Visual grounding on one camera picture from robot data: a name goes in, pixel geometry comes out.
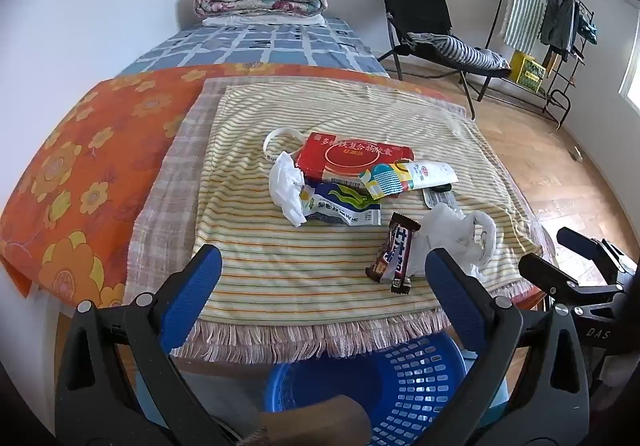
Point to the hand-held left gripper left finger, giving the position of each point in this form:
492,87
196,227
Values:
192,296

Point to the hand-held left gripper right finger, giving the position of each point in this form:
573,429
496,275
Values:
457,298

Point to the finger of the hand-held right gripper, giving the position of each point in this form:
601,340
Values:
547,278
605,256

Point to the white plastic bag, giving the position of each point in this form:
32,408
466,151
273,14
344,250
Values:
450,231

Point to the brown chocolate bar wrapper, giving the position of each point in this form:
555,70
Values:
395,251

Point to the blue plastic basket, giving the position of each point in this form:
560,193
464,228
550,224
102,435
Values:
415,376

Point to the silver sachet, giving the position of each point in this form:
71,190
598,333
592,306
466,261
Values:
440,198

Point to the yellow teal snack packet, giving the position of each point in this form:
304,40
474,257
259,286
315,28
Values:
400,178

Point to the blue green snack wrapper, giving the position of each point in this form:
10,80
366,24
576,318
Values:
345,211

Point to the white tissue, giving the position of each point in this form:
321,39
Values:
285,181

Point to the white paper loop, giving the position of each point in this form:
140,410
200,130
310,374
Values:
270,138

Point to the red cardboard box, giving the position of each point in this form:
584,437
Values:
350,155

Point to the striped fringed towel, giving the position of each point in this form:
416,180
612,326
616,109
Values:
310,276

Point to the black clothes rack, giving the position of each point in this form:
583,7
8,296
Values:
557,98

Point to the orange floral blanket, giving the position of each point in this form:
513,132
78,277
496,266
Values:
75,165

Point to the window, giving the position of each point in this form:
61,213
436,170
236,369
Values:
632,65

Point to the yellow crate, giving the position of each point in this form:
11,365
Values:
527,70

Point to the teal garment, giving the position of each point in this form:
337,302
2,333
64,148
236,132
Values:
587,28

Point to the striped cushion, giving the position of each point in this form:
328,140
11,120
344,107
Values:
465,53

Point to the dark jacket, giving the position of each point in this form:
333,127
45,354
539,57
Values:
557,20

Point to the blue plaid bed sheet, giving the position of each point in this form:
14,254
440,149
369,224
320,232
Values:
250,48

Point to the white pillow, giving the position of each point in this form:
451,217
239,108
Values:
260,20

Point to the black folding chair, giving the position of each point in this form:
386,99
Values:
410,0

